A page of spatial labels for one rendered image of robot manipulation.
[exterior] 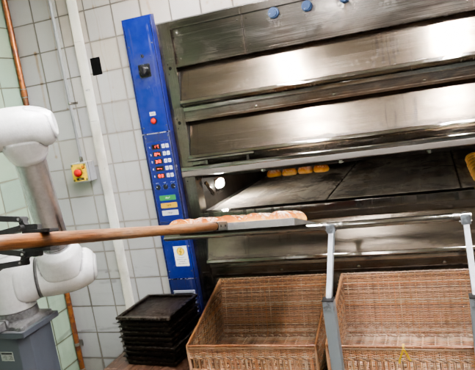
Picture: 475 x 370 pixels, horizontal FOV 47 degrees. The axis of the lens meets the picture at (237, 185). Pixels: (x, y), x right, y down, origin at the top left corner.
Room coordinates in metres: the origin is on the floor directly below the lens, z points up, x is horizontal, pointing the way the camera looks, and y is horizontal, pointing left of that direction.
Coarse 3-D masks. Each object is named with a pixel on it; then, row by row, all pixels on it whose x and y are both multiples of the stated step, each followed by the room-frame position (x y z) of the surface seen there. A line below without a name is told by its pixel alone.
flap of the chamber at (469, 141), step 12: (420, 144) 2.12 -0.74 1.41; (432, 144) 2.10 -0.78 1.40; (444, 144) 2.09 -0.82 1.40; (456, 144) 2.07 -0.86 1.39; (468, 144) 2.05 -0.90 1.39; (312, 156) 2.27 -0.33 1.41; (324, 156) 2.25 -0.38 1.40; (336, 156) 2.23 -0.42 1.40; (348, 156) 2.22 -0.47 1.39; (360, 156) 2.20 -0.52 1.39; (216, 168) 2.43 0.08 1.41; (228, 168) 2.40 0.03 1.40; (240, 168) 2.38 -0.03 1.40; (252, 168) 2.36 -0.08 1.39
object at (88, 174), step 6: (78, 162) 2.80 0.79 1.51; (84, 162) 2.76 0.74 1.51; (90, 162) 2.79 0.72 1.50; (72, 168) 2.78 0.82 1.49; (78, 168) 2.77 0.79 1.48; (84, 168) 2.75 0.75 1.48; (90, 168) 2.78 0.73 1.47; (72, 174) 2.79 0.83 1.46; (84, 174) 2.76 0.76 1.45; (90, 174) 2.77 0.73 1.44; (78, 180) 2.77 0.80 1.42; (84, 180) 2.76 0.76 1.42; (90, 180) 2.76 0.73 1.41
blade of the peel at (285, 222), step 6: (228, 222) 2.01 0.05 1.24; (234, 222) 2.00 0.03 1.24; (240, 222) 1.99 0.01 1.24; (246, 222) 1.98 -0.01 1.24; (252, 222) 1.98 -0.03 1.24; (258, 222) 1.97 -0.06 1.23; (264, 222) 1.96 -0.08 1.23; (270, 222) 1.95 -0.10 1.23; (276, 222) 1.94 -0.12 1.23; (282, 222) 1.93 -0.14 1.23; (288, 222) 1.93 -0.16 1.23; (294, 222) 1.92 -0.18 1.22; (300, 222) 2.00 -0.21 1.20; (306, 222) 2.09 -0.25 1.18; (312, 222) 2.18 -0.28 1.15; (228, 228) 2.01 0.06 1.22; (234, 228) 2.00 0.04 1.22; (240, 228) 1.99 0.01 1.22; (246, 228) 1.98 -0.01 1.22
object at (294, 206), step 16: (416, 192) 2.31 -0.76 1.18; (432, 192) 2.25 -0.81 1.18; (448, 192) 2.23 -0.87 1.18; (464, 192) 2.20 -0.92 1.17; (240, 208) 2.58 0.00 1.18; (256, 208) 2.52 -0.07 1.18; (272, 208) 2.50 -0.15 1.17; (288, 208) 2.47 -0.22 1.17; (304, 208) 2.44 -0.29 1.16; (320, 208) 2.42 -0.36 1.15; (336, 208) 2.39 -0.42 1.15
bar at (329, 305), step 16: (304, 224) 2.08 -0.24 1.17; (320, 224) 2.05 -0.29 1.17; (336, 224) 2.02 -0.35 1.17; (352, 224) 2.00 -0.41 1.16; (368, 224) 1.98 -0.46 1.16; (384, 224) 1.96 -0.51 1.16; (400, 224) 1.94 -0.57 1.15; (464, 224) 1.85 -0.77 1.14; (176, 240) 2.27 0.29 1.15; (336, 320) 1.82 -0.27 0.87; (336, 336) 1.81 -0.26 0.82; (336, 352) 1.81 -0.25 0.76; (336, 368) 1.82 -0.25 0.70
